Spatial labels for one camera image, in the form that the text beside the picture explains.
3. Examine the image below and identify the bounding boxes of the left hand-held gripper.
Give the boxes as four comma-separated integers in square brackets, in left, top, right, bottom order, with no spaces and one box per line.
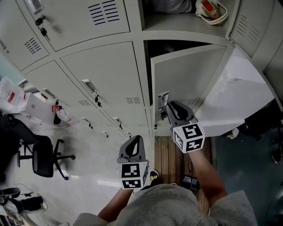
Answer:
[117,135,151,190]

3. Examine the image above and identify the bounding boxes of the person's left forearm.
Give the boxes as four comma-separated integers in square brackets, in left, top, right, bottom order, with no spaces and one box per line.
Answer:
[97,187,135,222]

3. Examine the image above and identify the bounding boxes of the grey metal locker cabinet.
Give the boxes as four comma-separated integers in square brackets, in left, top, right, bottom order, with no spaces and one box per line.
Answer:
[0,0,235,139]

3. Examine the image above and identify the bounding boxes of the person's grey sweatshirt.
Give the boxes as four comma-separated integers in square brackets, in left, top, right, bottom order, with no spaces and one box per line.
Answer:
[73,184,258,226]

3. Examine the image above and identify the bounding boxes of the person's right forearm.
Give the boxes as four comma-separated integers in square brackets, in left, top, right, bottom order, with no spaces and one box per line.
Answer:
[187,150,228,209]

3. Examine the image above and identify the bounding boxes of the black device with blue screen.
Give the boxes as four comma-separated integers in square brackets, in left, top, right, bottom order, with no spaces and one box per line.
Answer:
[182,175,201,195]

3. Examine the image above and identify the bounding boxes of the black backpack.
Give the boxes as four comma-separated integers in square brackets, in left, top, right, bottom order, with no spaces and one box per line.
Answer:
[244,103,283,142]

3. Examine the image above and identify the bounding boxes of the person's black trousers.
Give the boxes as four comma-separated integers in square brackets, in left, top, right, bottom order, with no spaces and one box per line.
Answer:
[141,178,164,191]

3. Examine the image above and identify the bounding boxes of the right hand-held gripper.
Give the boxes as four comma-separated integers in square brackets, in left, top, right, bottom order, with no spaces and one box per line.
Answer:
[167,101,206,153]

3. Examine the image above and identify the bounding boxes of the wooden plank platform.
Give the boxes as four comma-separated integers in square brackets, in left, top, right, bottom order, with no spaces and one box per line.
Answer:
[154,136,213,216]

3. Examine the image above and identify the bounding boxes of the white cup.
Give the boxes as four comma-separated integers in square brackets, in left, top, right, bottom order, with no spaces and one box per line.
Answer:
[227,128,240,139]

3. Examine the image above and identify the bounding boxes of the white device with orange top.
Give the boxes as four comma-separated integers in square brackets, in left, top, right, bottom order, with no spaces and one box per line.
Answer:
[195,0,229,25]

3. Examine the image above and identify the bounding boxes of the clear plastic bag red print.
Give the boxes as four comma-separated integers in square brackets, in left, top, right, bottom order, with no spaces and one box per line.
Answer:
[52,103,73,124]

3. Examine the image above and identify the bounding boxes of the black office chair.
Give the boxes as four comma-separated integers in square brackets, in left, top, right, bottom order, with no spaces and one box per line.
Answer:
[16,134,76,181]

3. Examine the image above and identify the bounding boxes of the grey fabric bag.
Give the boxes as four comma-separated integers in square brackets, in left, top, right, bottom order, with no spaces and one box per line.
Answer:
[152,0,193,14]

